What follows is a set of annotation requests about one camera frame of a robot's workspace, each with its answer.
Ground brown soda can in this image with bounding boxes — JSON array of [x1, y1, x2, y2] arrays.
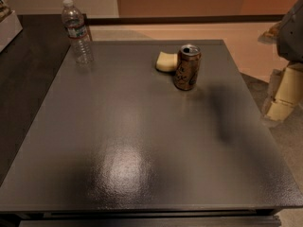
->
[[173, 44, 202, 91]]

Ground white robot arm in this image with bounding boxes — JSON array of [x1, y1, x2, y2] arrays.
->
[[261, 0, 303, 128]]

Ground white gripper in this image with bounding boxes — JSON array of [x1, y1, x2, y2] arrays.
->
[[261, 62, 303, 128]]

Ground white box at left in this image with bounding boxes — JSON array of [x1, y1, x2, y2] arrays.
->
[[0, 10, 23, 52]]

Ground clear plastic water bottle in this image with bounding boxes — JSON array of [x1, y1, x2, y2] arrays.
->
[[62, 0, 94, 64]]

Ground yellow sponge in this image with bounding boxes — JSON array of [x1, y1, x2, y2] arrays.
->
[[155, 52, 178, 72]]

